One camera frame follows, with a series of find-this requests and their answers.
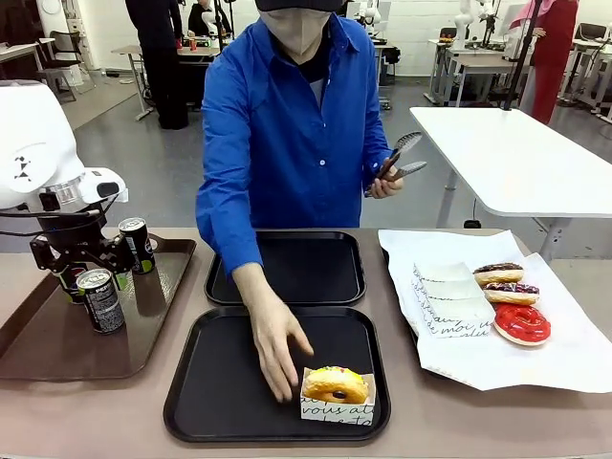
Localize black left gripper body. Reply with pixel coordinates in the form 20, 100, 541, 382
36, 208, 110, 267

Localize black Pepsi soda can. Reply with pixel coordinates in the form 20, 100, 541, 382
76, 268, 127, 335
55, 265, 88, 306
118, 217, 157, 276

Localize white printed paper box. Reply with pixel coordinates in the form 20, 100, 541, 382
299, 366, 378, 426
411, 261, 475, 285
416, 278, 485, 302
423, 295, 496, 339

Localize metal serving tongs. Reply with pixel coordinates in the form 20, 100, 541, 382
363, 130, 428, 198

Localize chocolate glazed donut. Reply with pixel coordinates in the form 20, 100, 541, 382
472, 261, 525, 288

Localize dark berry sprinkled donut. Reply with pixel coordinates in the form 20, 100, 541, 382
483, 281, 542, 307

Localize person's left forearm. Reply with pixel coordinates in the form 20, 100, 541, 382
355, 136, 399, 179

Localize person's right forearm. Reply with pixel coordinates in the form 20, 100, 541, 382
195, 199, 288, 316

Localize person's right hand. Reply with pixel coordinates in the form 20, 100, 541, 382
247, 302, 317, 404

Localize person's left hand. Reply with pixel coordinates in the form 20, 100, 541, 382
364, 155, 405, 200

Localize brown plastic tray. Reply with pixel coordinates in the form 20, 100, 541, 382
0, 232, 198, 383

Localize black office chair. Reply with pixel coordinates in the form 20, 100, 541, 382
36, 30, 98, 102

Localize bystander in black clothes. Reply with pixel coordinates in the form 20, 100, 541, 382
124, 0, 190, 131

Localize person in blue shirt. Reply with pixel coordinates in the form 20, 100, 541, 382
195, 0, 399, 317

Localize yellow sprinkled donut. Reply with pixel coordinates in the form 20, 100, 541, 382
301, 364, 371, 403

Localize seated bystander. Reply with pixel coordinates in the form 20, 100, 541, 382
186, 0, 234, 39

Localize beige face mask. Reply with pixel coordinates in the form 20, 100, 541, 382
259, 8, 339, 65

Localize dark cap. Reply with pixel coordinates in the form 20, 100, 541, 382
254, 0, 347, 12

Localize grey background table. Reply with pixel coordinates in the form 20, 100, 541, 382
426, 37, 533, 108

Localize red glazed donut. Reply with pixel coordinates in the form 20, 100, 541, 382
492, 302, 553, 347

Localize white rectangular table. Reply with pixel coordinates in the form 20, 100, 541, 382
408, 105, 612, 262

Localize white paper sheet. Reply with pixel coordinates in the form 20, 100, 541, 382
377, 228, 612, 395

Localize black stand pole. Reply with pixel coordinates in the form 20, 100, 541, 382
501, 0, 547, 113

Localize bystander in red outfit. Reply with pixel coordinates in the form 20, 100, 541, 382
508, 0, 581, 126

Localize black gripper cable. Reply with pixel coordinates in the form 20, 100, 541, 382
0, 208, 99, 239

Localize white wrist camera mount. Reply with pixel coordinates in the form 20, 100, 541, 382
76, 166, 130, 206

